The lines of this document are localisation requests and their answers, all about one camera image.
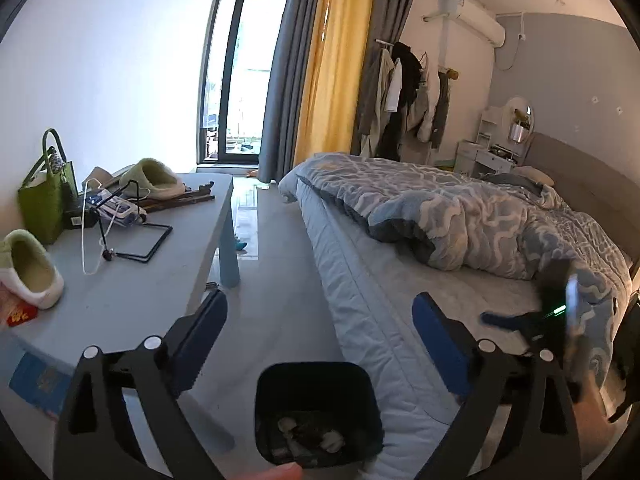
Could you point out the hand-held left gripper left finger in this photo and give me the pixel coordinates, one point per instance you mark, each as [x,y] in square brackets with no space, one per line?
[202,345]

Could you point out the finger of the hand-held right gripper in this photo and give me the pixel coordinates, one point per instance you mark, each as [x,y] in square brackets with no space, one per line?
[502,321]

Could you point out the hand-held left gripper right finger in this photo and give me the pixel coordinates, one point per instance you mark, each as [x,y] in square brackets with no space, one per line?
[440,347]

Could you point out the black trash bin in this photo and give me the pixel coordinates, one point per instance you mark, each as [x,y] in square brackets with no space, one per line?
[315,385]

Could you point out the person's left hand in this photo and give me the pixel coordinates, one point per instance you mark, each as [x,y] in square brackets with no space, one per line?
[280,474]

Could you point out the grey low table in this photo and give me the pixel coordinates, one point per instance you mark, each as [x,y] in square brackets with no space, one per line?
[150,290]

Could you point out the grey bed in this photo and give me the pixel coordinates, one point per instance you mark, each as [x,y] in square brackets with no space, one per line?
[360,310]

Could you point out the teal floor toy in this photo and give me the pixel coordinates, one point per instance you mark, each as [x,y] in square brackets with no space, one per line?
[241,244]

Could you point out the blue patterned fleece blanket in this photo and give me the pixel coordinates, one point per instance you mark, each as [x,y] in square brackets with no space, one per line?
[450,210]

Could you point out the dark grey pillow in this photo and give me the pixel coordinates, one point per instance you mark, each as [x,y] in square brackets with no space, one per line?
[510,182]

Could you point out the grey bed headboard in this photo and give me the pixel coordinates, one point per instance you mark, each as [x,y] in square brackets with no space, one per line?
[585,185]

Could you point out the beige pillow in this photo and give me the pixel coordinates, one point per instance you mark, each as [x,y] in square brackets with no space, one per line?
[535,174]

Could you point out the dark wooden sticks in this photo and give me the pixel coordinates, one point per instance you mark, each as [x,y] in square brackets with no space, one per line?
[185,197]

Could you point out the white and blue device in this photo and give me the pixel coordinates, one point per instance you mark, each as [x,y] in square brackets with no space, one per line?
[117,210]

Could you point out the white vanity table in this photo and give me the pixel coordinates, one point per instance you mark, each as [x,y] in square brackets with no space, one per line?
[485,157]

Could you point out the blue booklet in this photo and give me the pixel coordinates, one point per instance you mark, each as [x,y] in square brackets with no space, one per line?
[42,385]

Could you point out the green stool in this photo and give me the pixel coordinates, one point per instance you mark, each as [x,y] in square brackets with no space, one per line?
[445,164]

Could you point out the green and white slipper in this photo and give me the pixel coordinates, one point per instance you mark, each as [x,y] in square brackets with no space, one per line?
[152,177]
[30,270]

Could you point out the small black box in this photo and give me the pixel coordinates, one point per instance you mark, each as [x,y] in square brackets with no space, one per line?
[80,212]

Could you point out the red packet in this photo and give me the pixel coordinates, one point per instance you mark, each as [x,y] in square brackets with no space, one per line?
[17,312]

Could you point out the round mirror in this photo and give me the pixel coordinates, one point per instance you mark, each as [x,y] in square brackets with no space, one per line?
[520,120]

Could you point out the green tote bag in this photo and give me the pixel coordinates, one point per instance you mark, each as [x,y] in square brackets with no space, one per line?
[42,210]

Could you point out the grey hanging garment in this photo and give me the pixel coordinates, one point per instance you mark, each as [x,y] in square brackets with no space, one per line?
[441,110]

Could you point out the grey and white hanging jacket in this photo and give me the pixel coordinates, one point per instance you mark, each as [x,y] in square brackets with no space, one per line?
[425,110]

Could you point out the beige hanging jacket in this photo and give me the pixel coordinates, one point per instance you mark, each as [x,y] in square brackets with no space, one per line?
[372,110]

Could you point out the brown hat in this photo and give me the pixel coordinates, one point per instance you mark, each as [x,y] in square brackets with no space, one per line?
[453,73]

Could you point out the white hanging shirt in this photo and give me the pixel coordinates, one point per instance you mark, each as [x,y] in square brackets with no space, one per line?
[393,87]

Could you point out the black hanging coat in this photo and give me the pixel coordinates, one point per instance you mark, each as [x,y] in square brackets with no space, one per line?
[407,80]

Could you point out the grey curtain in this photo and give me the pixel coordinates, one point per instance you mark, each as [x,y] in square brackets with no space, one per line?
[290,85]
[390,0]

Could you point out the sliding glass door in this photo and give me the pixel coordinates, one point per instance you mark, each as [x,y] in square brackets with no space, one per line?
[230,60]

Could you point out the white air conditioner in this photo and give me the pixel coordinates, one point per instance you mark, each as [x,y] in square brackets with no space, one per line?
[480,22]

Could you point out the hanging clothes on rack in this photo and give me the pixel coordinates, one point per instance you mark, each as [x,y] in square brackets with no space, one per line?
[382,42]

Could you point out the yellow curtain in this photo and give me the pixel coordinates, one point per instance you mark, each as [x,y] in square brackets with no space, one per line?
[335,60]

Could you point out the white wall bracket pole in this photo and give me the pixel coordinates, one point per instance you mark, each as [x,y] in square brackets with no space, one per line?
[445,15]

